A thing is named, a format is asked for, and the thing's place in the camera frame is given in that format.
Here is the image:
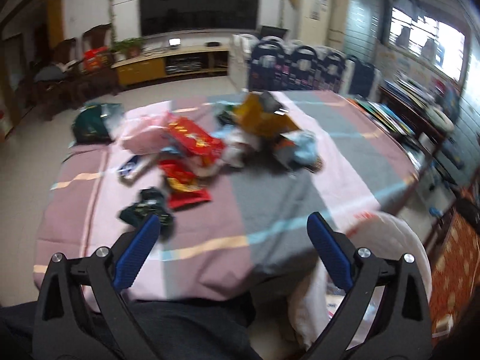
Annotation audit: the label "dark green wrapper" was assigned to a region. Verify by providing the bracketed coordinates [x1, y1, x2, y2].
[118, 187, 174, 242]

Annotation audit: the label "white blue toothpaste box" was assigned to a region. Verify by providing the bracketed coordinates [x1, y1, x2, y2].
[116, 154, 151, 185]

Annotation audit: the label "red snack wrapper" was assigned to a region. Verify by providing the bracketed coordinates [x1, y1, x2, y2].
[159, 159, 212, 211]

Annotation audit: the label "light blue plastic wrapper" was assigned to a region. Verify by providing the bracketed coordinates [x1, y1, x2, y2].
[272, 130, 323, 172]

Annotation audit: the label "pink plastic bag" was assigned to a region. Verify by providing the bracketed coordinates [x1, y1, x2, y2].
[121, 111, 170, 155]

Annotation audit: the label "yellow snack bag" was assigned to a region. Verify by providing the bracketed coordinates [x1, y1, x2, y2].
[233, 92, 299, 139]

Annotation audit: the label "red Chunghwa cigarette carton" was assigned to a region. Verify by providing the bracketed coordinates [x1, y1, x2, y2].
[167, 115, 225, 167]

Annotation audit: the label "white plastic trash bag bin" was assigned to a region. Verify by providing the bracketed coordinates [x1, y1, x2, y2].
[289, 211, 432, 359]

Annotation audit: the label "person's dark jeans legs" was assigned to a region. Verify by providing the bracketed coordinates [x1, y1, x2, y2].
[1, 292, 260, 359]

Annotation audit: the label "striped pink grey tablecloth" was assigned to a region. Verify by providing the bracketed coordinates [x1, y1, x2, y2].
[33, 91, 417, 301]

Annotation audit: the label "stack of children's books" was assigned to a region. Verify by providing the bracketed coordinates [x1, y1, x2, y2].
[349, 98, 414, 137]

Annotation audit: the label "green tissue box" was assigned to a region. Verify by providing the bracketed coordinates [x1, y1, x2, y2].
[72, 102, 125, 145]

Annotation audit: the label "dark wooden side table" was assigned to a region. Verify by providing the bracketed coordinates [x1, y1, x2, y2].
[379, 80, 463, 167]

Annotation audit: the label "grey round cushion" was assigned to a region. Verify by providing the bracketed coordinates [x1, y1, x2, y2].
[425, 106, 455, 134]

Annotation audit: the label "dark wooden armchair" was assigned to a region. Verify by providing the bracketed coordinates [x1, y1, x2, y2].
[32, 24, 120, 120]

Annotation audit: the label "blue white baby playpen fence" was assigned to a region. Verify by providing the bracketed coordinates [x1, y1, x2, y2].
[228, 34, 382, 100]

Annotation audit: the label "red gift box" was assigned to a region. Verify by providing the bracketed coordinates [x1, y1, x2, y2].
[83, 46, 109, 72]

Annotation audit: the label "yellow wooden TV cabinet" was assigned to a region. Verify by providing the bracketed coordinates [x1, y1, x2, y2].
[112, 45, 230, 87]

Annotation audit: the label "potted green plant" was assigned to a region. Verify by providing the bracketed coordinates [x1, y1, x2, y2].
[111, 37, 145, 59]

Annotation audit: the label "window with bars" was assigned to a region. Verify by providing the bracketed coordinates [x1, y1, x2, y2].
[389, 7, 465, 81]

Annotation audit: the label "white standing air conditioner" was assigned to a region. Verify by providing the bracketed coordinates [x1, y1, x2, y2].
[298, 0, 330, 47]

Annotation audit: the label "large black television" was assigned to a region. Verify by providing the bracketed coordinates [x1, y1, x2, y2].
[139, 0, 259, 37]

